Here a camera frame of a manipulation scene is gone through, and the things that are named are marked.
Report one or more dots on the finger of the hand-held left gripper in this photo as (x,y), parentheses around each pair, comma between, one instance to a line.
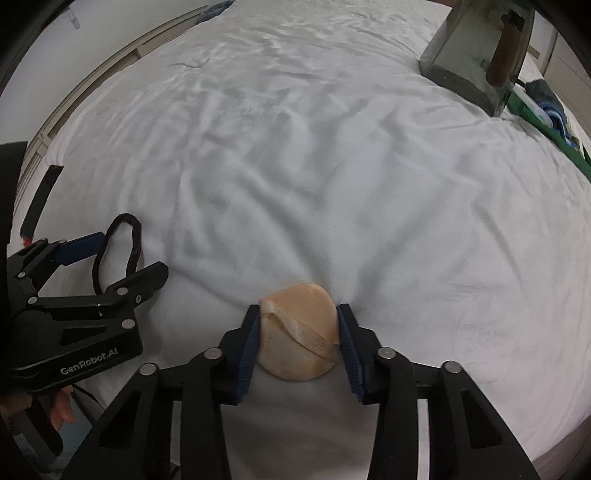
(138,279)
(78,247)

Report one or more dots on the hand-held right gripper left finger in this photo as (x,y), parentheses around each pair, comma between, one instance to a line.
(249,355)

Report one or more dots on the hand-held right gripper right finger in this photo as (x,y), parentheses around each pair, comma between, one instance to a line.
(351,360)

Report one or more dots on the black hair band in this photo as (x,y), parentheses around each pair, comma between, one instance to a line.
(136,244)

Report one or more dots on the grey translucent storage container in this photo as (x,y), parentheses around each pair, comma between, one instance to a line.
(461,55)

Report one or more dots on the person's left hand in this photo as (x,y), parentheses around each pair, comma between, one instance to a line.
(62,408)

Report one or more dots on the beige wooden ledge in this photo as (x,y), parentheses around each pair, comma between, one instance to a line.
(92,78)

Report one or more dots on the blue cloth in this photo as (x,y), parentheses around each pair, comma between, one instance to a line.
(217,9)

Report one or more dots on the green box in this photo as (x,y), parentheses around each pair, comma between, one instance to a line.
(554,134)

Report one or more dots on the blue towel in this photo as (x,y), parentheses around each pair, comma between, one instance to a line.
(549,99)

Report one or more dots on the brown cylindrical item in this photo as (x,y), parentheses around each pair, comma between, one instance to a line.
(505,50)

